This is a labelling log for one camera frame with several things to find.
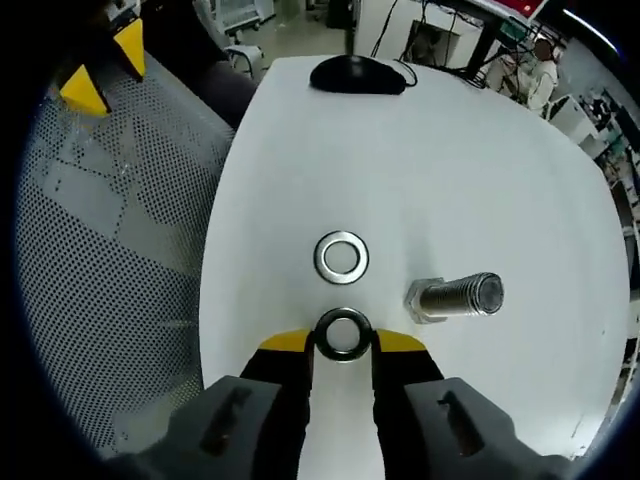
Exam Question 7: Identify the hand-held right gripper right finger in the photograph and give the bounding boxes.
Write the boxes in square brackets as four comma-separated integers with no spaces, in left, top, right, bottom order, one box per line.
[370,327,567,480]

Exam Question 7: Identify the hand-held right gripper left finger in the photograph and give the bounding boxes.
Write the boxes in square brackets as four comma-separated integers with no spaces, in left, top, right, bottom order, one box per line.
[105,327,318,480]

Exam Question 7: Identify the large steel washer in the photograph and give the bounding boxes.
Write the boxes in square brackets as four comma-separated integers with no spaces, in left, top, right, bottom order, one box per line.
[313,229,372,287]
[314,306,374,365]

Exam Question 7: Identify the large threaded steel stud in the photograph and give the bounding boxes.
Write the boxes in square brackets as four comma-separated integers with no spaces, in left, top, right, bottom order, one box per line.
[405,271,506,326]

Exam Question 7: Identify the grey mesh chair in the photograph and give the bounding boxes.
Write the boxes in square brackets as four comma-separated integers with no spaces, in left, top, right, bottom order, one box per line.
[13,48,237,459]

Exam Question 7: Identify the black computer mouse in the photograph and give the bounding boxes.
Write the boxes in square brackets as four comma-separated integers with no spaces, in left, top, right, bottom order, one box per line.
[308,54,407,97]

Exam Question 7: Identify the white storage cabinet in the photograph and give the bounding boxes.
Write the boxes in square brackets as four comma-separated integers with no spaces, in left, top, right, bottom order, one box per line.
[548,93,600,145]

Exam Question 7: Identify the grey desk with black legs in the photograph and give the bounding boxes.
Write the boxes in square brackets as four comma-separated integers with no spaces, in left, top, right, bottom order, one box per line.
[462,9,539,81]

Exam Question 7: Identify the black mouse cable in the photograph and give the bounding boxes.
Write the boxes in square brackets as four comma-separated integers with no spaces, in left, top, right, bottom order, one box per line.
[397,60,420,87]

